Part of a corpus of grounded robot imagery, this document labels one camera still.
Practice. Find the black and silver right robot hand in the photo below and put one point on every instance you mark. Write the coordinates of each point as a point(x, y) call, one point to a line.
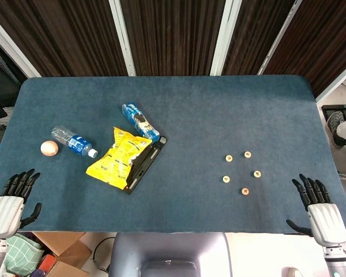
point(327, 223)

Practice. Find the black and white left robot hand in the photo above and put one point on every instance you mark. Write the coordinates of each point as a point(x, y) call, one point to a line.
point(5, 215)

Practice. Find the green checked cloth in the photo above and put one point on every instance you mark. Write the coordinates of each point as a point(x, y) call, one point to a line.
point(23, 254)

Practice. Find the white sneaker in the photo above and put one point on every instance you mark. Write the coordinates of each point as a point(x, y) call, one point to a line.
point(294, 272)

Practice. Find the red notebook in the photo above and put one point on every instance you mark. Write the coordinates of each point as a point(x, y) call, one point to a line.
point(47, 262)

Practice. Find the brown cardboard box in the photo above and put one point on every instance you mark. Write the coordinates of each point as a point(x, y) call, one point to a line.
point(66, 245)

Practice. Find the beige wooden ball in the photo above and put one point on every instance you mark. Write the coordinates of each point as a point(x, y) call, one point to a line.
point(49, 148)

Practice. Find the dark grey sneaker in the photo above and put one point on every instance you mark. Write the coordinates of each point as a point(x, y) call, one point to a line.
point(334, 124)

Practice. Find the clear plastic water bottle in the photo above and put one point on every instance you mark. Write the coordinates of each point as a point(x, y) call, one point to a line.
point(75, 142)

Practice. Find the black floor tray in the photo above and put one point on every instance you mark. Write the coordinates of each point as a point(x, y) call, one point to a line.
point(334, 109)

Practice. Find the yellow chips bag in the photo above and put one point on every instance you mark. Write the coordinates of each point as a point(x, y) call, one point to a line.
point(118, 161)

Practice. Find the dark monitor screen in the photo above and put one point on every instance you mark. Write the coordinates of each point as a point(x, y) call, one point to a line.
point(0, 83)

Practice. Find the grey robot torso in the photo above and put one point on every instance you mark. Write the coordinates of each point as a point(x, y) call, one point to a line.
point(167, 248)

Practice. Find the blue cookie pack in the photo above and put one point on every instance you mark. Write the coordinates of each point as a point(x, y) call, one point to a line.
point(138, 119)

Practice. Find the blue felt table cloth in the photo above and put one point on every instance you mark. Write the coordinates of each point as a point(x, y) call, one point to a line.
point(190, 115)

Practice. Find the white partition post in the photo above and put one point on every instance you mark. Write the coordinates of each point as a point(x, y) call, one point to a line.
point(337, 79)
point(225, 37)
point(14, 47)
point(279, 37)
point(122, 37)

